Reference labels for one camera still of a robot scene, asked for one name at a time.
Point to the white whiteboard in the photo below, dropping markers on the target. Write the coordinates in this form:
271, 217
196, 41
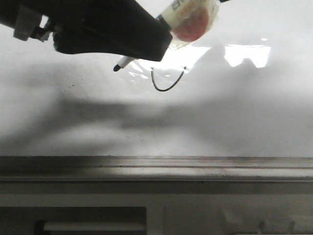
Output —
244, 89

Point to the white black whiteboard marker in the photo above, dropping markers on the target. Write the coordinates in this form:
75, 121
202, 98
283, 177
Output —
179, 24

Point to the grey aluminium marker tray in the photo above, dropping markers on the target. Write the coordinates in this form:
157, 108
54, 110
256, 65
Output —
159, 168

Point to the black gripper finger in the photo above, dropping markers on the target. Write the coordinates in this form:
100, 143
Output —
76, 26

